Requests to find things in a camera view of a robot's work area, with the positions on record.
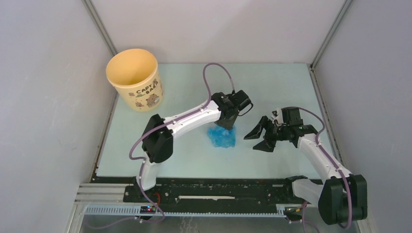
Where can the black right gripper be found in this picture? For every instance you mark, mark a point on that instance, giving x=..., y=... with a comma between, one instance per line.
x=268, y=144

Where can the blue plastic trash bag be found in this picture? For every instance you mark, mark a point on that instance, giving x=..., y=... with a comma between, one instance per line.
x=221, y=137

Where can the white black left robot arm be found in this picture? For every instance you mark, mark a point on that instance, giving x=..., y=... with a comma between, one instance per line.
x=160, y=133

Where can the aluminium frame rail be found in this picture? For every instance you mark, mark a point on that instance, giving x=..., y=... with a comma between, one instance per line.
x=100, y=192

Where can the small electronics board with LEDs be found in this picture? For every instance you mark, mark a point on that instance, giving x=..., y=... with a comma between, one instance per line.
x=147, y=209

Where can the yellow capybara trash bin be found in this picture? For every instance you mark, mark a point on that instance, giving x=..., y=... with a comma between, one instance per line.
x=135, y=76

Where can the white cable duct rail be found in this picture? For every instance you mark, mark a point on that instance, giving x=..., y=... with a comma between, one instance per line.
x=136, y=210

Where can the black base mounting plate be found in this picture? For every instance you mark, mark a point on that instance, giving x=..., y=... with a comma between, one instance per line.
x=201, y=194

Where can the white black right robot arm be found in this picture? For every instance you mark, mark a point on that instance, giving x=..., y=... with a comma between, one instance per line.
x=342, y=196

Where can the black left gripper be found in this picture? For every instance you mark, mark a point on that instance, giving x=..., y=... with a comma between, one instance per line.
x=228, y=125

